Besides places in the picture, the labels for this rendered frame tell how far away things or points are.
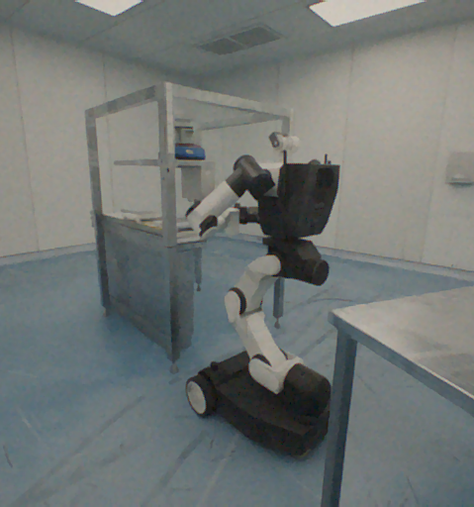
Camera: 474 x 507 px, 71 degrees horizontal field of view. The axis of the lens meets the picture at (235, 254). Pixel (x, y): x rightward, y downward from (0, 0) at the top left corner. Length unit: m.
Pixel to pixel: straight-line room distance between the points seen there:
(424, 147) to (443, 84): 0.70
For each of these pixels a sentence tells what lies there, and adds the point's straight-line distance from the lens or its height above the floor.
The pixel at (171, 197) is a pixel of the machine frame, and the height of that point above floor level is 1.07.
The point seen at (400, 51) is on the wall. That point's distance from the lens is 5.23.
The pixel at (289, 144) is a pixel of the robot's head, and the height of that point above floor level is 1.33.
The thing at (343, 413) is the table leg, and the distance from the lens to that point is 1.06.
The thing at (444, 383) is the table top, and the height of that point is 0.85.
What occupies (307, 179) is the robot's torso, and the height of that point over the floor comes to 1.19.
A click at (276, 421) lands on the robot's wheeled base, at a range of 1.62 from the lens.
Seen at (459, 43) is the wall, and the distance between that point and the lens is 5.09.
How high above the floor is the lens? 1.21
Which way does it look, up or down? 14 degrees down
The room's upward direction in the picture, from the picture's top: 1 degrees clockwise
